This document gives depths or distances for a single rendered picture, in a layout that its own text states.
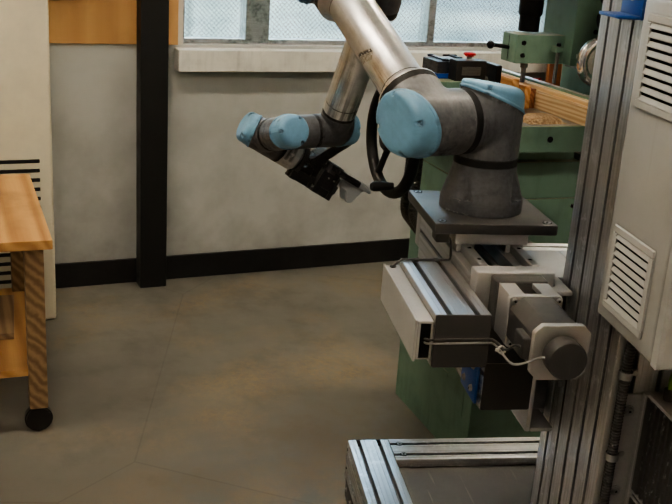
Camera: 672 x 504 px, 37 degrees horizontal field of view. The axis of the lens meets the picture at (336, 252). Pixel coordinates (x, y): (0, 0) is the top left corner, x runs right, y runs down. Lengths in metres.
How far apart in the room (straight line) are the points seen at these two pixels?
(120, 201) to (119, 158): 0.16
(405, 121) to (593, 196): 0.33
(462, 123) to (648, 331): 0.51
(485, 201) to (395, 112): 0.23
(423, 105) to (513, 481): 0.88
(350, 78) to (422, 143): 0.51
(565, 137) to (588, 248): 0.64
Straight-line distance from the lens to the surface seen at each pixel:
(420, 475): 2.15
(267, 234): 3.82
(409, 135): 1.67
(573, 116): 2.35
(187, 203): 3.69
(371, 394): 2.93
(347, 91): 2.17
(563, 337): 1.46
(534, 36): 2.52
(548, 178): 2.39
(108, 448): 2.63
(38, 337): 2.60
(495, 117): 1.75
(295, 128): 2.16
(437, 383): 2.68
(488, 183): 1.78
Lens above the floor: 1.30
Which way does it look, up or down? 18 degrees down
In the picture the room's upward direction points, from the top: 4 degrees clockwise
